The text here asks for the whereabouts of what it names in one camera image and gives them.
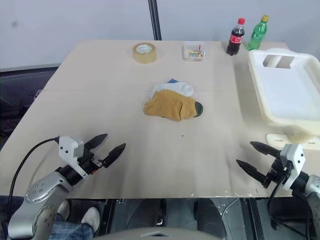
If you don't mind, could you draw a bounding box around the white shoe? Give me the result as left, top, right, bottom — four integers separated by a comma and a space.
80, 207, 101, 233
56, 199, 71, 221

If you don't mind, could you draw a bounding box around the mustard yellow sock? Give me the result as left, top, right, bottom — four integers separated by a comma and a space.
143, 89, 199, 122

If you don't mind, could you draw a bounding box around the dark green sock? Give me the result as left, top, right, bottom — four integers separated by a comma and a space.
193, 100, 205, 117

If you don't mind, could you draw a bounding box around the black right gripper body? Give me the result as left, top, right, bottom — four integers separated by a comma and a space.
262, 156, 289, 188

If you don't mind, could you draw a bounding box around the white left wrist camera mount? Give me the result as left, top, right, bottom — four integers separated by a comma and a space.
58, 136, 90, 179

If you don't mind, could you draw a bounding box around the green bottle with yellow cap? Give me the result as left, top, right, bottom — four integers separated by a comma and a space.
247, 14, 270, 52

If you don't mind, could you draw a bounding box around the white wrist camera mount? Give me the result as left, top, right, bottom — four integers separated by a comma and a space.
279, 143, 307, 191
58, 136, 90, 179

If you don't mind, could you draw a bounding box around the dark rounded shape under table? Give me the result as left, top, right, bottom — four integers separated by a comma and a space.
194, 198, 225, 238

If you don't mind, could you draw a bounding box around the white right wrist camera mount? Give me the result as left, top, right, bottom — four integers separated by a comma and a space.
279, 143, 307, 191

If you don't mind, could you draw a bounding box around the brown packing tape roll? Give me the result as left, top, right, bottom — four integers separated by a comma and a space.
132, 42, 159, 65

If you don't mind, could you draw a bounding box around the white sock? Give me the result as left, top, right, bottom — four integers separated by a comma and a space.
152, 81, 196, 98

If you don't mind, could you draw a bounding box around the black vertical pole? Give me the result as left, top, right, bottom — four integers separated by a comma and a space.
148, 0, 162, 41

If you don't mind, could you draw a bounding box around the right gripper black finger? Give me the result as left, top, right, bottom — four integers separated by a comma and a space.
249, 141, 281, 159
236, 159, 269, 189

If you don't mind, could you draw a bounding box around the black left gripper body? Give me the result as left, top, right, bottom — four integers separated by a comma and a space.
79, 149, 106, 176

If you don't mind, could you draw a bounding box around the cola bottle with red cap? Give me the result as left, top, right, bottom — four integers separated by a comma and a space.
226, 17, 247, 56

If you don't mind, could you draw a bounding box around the white plastic basket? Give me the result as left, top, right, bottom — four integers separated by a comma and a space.
248, 47, 320, 144

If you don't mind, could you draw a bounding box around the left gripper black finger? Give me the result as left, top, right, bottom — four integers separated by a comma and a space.
86, 133, 109, 151
102, 143, 127, 169

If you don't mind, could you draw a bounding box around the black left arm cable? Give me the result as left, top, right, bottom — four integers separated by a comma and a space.
7, 136, 61, 218

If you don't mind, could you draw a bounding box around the grey rounded robot torso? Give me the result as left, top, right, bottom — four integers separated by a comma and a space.
94, 225, 252, 240

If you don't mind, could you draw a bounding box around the black furniture beside table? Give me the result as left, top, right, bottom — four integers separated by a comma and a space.
0, 63, 62, 151

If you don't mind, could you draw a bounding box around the clear box of coloured pins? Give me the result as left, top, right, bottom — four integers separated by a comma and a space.
183, 41, 207, 62

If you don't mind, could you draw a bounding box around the blue jeans leg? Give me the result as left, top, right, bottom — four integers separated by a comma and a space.
0, 195, 96, 240

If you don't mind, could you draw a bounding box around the white flat plastic tray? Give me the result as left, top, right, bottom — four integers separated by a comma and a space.
265, 133, 320, 151

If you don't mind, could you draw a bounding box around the brown paper table cover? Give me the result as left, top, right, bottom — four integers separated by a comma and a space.
0, 39, 267, 200

